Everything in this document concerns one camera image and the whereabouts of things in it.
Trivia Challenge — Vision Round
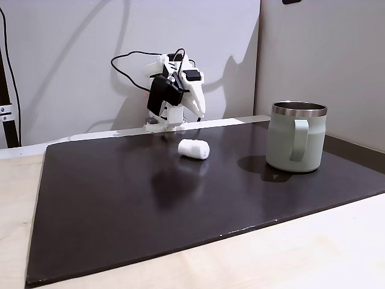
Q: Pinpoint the black table mat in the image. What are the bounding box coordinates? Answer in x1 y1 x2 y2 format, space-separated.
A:
24 120 385 287

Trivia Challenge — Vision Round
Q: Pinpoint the black hanging cable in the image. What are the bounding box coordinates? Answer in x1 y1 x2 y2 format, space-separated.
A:
0 5 23 148

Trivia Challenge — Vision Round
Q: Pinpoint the silver pole bracket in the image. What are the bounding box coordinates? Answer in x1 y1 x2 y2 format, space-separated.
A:
0 104 14 122

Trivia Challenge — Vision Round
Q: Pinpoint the white gauze roll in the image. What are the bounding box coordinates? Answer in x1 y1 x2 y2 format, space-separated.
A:
177 138 211 160

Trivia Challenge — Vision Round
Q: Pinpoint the black stand pole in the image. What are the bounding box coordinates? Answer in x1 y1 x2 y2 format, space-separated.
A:
0 45 20 149

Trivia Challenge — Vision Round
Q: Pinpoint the pale green steel mug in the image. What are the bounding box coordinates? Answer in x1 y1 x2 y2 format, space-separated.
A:
265 101 328 173

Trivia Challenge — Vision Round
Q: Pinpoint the black oval camera box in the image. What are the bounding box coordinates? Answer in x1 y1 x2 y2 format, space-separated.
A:
146 75 185 117

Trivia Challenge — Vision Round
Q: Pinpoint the black camera cable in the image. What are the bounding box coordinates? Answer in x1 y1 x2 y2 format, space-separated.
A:
110 47 187 95

